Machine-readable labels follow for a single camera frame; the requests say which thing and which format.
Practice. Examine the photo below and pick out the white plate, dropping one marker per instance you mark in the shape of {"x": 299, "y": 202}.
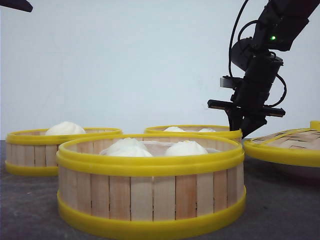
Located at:
{"x": 307, "y": 174}

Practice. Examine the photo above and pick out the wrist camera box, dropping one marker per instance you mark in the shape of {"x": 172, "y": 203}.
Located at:
{"x": 227, "y": 82}

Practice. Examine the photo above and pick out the woven bamboo steamer lid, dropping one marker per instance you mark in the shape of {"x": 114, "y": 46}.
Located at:
{"x": 296, "y": 147}

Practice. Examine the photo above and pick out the white steamed bun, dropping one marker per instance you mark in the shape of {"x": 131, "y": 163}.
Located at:
{"x": 206, "y": 130}
{"x": 173, "y": 129}
{"x": 65, "y": 128}
{"x": 185, "y": 148}
{"x": 127, "y": 147}

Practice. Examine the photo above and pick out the front bamboo steamer basket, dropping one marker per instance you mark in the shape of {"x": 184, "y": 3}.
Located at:
{"x": 158, "y": 197}

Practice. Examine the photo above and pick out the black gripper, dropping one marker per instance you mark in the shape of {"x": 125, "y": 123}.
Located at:
{"x": 250, "y": 94}

